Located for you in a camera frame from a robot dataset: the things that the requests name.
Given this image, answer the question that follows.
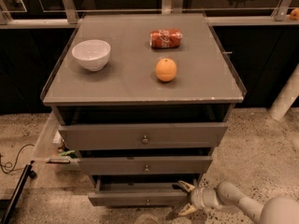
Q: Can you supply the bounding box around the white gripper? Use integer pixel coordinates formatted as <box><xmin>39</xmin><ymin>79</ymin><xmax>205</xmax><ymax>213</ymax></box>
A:
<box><xmin>178</xmin><ymin>180</ymin><xmax>219</xmax><ymax>216</ymax></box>

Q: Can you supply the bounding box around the grey bottom drawer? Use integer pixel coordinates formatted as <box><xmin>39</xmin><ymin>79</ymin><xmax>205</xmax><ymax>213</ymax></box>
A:
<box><xmin>88</xmin><ymin>174</ymin><xmax>200</xmax><ymax>207</ymax></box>

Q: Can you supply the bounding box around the black floor cable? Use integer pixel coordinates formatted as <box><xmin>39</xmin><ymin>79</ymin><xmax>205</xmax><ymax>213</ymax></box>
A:
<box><xmin>0</xmin><ymin>143</ymin><xmax>36</xmax><ymax>175</ymax></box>

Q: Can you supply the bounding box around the clear plastic side bin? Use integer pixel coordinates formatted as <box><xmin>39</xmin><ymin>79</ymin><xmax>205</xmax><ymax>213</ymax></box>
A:
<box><xmin>32</xmin><ymin>113</ymin><xmax>80</xmax><ymax>172</ymax></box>

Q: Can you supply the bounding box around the black stand leg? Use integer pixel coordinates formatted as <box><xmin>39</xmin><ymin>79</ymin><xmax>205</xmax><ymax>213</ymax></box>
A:
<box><xmin>0</xmin><ymin>161</ymin><xmax>36</xmax><ymax>224</ymax></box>

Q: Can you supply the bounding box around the white ceramic bowl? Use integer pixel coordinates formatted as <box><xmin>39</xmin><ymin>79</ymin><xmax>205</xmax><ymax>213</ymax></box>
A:
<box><xmin>72</xmin><ymin>39</ymin><xmax>111</xmax><ymax>71</ymax></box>

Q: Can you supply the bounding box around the grey drawer cabinet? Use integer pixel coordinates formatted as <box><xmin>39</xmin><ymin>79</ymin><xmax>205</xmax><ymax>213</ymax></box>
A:
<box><xmin>39</xmin><ymin>12</ymin><xmax>248</xmax><ymax>185</ymax></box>

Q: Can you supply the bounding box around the red soda can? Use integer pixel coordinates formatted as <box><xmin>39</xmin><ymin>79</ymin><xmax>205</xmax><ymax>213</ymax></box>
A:
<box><xmin>149</xmin><ymin>29</ymin><xmax>182</xmax><ymax>49</ymax></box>

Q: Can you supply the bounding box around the orange fruit on ledge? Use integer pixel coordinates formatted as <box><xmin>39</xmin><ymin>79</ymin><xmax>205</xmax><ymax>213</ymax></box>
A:
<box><xmin>290</xmin><ymin>8</ymin><xmax>299</xmax><ymax>21</ymax></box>

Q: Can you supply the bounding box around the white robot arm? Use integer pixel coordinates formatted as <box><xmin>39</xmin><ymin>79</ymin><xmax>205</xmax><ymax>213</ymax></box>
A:
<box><xmin>178</xmin><ymin>180</ymin><xmax>299</xmax><ymax>224</ymax></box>

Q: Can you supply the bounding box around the grey top drawer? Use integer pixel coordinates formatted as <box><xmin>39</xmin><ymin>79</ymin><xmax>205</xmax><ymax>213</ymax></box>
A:
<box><xmin>58</xmin><ymin>122</ymin><xmax>227</xmax><ymax>150</ymax></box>

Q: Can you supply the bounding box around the metal window railing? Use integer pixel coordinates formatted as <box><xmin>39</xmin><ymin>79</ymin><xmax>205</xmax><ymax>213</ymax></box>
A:
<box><xmin>0</xmin><ymin>0</ymin><xmax>299</xmax><ymax>24</ymax></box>

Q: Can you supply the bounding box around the grey drawer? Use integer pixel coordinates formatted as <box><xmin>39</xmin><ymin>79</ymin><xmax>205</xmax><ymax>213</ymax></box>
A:
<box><xmin>78</xmin><ymin>156</ymin><xmax>212</xmax><ymax>175</ymax></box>
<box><xmin>88</xmin><ymin>174</ymin><xmax>200</xmax><ymax>207</ymax></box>
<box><xmin>58</xmin><ymin>122</ymin><xmax>227</xmax><ymax>150</ymax></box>

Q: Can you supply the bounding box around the grey middle drawer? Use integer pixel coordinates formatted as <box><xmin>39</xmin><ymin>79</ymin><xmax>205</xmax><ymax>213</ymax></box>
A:
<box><xmin>78</xmin><ymin>156</ymin><xmax>212</xmax><ymax>175</ymax></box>

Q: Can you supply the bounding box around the white pillar post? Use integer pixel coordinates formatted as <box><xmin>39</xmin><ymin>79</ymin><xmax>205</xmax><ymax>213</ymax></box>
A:
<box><xmin>268</xmin><ymin>64</ymin><xmax>299</xmax><ymax>120</ymax></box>

